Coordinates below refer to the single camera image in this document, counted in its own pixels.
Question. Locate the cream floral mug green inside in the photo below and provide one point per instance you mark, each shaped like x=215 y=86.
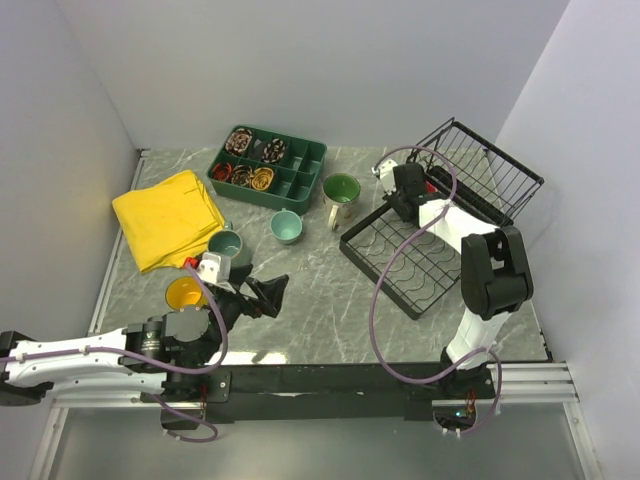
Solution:
x=341 y=193

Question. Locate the teal glazed stoneware mug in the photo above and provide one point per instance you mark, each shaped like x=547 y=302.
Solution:
x=229 y=243

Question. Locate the brown speckled rolled tie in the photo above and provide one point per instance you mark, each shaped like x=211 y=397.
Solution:
x=242 y=176

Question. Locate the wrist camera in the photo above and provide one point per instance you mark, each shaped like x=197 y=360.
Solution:
x=384 y=173
x=212 y=269

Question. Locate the black wire dish rack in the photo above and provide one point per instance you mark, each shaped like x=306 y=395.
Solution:
x=428 y=268

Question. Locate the mint green teacup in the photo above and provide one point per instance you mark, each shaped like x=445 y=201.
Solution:
x=286 y=226

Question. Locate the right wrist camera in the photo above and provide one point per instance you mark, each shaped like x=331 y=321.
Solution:
x=384 y=173

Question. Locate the yellow gold rolled tie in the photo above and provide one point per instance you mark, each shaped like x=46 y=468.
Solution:
x=262 y=178

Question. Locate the orange black rolled tie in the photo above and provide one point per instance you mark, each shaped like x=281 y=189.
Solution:
x=222 y=172

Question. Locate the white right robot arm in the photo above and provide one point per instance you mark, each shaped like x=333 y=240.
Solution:
x=495 y=277

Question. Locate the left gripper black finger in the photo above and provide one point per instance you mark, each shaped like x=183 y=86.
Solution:
x=267 y=295
x=237 y=279

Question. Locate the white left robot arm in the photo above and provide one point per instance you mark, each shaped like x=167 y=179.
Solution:
x=169 y=355

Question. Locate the green divided organizer tray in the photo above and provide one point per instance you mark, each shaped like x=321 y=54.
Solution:
x=296 y=175

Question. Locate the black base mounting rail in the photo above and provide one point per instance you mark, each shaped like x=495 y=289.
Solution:
x=307 y=392

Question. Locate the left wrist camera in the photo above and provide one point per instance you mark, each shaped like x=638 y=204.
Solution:
x=212 y=269

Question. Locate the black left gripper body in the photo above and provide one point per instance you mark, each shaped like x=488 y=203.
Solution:
x=230 y=306

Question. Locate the yellow folded cloth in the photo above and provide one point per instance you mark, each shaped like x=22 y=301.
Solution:
x=169 y=222

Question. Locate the black white rolled tie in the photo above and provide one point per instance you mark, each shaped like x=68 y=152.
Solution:
x=274 y=151

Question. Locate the yellow cup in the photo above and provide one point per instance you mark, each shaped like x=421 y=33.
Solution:
x=184 y=291

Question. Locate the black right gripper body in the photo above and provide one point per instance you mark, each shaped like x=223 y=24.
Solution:
x=395 y=201

